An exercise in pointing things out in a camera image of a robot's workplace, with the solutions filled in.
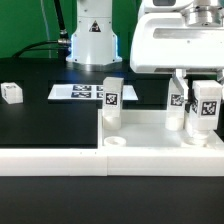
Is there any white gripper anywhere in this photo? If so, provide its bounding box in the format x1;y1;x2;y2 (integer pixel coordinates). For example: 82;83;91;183
130;0;224;102

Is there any white square table top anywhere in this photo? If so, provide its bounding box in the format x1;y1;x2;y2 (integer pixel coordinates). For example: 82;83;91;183
96;108;223;150

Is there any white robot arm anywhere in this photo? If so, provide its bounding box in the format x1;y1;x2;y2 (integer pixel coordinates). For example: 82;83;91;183
67;0;224;98

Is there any paper sheet with markers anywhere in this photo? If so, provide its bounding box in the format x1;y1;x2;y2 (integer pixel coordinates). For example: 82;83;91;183
47;83;139;101

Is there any white L-shaped obstacle fence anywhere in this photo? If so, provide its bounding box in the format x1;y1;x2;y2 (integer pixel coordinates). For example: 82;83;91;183
0;112;224;178

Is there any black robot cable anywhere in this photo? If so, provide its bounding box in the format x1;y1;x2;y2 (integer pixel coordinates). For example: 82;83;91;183
11;0;72;61

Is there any thin grey cable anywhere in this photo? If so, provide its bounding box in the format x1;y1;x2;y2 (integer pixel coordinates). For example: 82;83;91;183
40;0;53;60

